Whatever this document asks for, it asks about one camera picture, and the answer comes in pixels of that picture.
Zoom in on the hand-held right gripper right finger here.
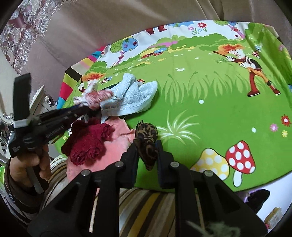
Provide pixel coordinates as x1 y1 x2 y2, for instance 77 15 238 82
156 140 267 237

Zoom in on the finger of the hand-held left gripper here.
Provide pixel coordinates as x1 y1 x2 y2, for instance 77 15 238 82
46 105 101 119
66 112 103 128

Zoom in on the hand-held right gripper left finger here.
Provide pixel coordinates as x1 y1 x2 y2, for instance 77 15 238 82
27 149 139 237

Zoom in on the dark red fluffy cloth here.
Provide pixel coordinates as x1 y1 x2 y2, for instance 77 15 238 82
61 120 114 166

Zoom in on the red white patterned cloth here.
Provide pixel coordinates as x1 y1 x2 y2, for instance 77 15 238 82
73 83 114 110

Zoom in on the pink fluffy hat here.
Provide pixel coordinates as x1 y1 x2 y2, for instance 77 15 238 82
65 115 137 196

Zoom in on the leopard print pouch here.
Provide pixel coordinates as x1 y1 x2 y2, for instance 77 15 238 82
133 121 159 171

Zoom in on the light blue towel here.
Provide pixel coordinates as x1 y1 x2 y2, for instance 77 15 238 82
100 73 158 123

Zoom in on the black cloth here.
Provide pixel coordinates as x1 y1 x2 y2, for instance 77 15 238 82
247 189 271 213

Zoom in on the yellow sponge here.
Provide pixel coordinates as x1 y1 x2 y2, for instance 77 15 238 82
265 206 283 229

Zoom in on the person's left forearm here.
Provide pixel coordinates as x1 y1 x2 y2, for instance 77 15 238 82
0 160 53 228

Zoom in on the person's left hand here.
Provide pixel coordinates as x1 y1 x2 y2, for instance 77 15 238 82
9 146 52 181

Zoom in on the colourful striped blanket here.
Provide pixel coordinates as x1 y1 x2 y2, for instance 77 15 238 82
57 44 107 110

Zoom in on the white ornate cabinet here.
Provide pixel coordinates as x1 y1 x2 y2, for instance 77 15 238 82
0 85 57 167

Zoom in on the green cartoon printed blanket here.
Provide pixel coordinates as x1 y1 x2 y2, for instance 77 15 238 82
55 20 292 193

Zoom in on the lace curtain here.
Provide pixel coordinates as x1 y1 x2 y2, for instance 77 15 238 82
0 0 61 75

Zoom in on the beige curtain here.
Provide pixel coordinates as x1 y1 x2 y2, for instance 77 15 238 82
0 0 292 75

